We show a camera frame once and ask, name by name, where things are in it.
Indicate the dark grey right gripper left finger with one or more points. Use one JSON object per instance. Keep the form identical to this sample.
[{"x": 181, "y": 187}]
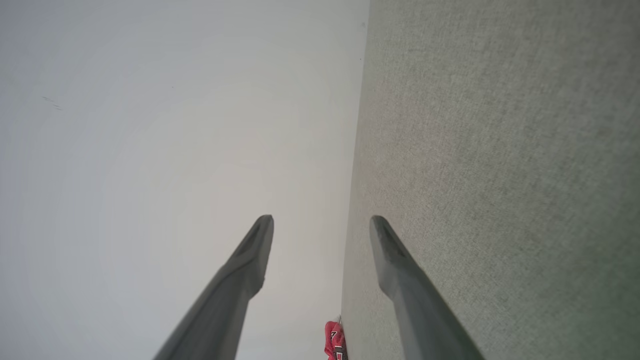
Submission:
[{"x": 225, "y": 305}]

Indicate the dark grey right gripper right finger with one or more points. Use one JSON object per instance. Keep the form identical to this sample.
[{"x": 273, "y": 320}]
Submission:
[{"x": 420, "y": 310}]

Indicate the red and white jersey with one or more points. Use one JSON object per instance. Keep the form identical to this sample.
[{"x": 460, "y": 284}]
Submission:
[{"x": 334, "y": 340}]

